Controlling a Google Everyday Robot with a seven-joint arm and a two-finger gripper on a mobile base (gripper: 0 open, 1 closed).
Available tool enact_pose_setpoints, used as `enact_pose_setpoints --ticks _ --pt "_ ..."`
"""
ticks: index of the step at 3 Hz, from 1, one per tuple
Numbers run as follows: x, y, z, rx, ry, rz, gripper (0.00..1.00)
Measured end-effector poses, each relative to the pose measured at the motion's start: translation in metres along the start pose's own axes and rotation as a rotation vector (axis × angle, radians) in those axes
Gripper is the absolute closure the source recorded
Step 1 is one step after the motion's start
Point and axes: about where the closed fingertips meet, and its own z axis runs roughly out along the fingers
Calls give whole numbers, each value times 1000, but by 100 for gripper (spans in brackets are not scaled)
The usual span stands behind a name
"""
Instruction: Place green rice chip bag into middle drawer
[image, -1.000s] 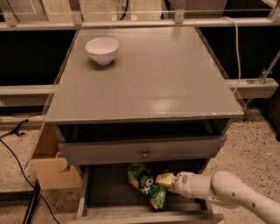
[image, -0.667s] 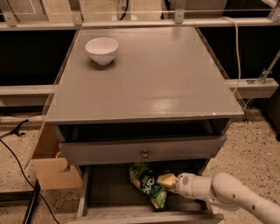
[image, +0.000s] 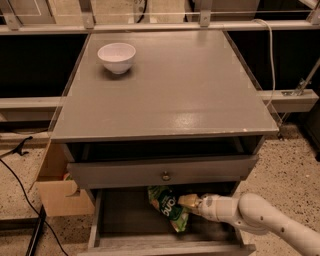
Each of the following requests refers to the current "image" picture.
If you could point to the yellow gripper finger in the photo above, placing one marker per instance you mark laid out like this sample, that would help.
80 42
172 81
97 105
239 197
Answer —
190 201

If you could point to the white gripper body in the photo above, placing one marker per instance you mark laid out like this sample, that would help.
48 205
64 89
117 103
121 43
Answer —
210 207

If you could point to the green rice chip bag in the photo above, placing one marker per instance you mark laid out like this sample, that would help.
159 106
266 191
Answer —
164 200

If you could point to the white ceramic bowl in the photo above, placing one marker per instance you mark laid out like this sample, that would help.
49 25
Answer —
117 58

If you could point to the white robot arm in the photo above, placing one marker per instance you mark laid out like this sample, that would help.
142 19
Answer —
253 214

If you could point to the round metal drawer knob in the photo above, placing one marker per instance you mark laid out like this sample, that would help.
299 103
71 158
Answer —
166 176

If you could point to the grey top drawer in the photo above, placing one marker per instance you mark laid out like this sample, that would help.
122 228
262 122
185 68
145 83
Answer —
98 175

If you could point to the grey open middle drawer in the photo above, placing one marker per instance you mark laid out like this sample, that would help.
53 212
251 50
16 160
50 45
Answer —
126 224

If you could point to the grey wooden drawer cabinet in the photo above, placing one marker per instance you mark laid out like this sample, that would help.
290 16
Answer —
186 96

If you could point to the cardboard box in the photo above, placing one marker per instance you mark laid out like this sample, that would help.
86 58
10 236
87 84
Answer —
59 194

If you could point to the black bar on floor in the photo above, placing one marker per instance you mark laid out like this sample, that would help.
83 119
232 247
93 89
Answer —
37 231

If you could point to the metal rail frame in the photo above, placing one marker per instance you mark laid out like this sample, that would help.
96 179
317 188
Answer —
42 17

